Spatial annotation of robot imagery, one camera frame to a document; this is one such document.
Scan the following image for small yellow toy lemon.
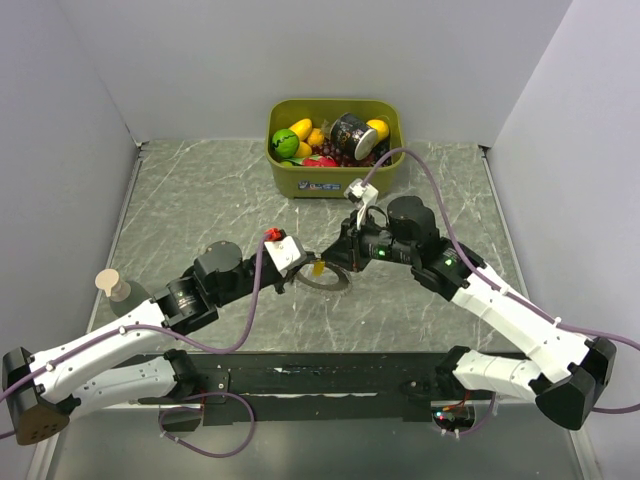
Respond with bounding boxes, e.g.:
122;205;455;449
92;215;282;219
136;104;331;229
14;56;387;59
293;141;313;158

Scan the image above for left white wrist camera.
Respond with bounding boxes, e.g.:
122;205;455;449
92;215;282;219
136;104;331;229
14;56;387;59
265;235;307;277

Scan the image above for green toy watermelon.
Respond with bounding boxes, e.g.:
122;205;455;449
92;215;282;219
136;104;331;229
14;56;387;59
270;129;300;159

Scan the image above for large metal keyring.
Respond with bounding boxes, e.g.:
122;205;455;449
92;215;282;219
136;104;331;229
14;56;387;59
296;260;352;294

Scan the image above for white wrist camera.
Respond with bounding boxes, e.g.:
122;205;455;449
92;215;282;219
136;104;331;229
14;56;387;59
344;178;379;230
265;235;307;277

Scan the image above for red toy dragonfruit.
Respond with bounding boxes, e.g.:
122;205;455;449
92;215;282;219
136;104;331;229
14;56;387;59
302;155;338;168

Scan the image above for black printed can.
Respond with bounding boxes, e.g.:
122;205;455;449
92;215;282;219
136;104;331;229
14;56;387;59
330;113;378;161

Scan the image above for yellow tag key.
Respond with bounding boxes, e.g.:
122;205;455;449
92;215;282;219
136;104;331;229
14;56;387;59
312;260;325;277

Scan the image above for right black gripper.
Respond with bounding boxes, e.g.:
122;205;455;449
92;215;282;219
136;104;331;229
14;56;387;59
321;209;417;272

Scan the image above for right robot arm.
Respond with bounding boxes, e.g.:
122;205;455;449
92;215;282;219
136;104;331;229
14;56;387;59
321;193;617;430

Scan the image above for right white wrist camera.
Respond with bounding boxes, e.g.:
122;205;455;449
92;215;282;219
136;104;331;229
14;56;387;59
344;178;379;230

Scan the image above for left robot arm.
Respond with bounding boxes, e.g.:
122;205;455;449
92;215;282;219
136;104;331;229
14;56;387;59
1;236;315;445

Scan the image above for olive green plastic bin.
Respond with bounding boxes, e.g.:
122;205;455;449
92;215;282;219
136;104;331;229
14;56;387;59
265;98;404;198

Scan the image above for yellow toy lemon right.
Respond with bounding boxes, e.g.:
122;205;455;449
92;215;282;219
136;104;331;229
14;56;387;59
366;119;390;143

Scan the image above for yellow toy mango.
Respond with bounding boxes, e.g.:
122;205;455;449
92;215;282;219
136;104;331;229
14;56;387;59
289;118;313;142

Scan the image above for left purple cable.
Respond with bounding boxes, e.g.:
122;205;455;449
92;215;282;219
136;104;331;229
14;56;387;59
0;232;276;459

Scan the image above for dark toy grapes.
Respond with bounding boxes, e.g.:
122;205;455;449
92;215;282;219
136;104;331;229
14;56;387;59
371;140;393;167

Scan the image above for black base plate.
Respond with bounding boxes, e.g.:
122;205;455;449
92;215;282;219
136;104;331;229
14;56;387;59
114;352;501;426

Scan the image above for purple cable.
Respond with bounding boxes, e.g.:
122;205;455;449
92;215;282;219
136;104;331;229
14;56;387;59
364;147;640;437
0;232;276;459

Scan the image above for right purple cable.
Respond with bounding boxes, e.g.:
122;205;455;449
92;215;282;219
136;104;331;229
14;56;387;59
364;147;640;437

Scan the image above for orange toy fruit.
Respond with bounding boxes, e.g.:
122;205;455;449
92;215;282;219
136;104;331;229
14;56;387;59
305;128;325;147

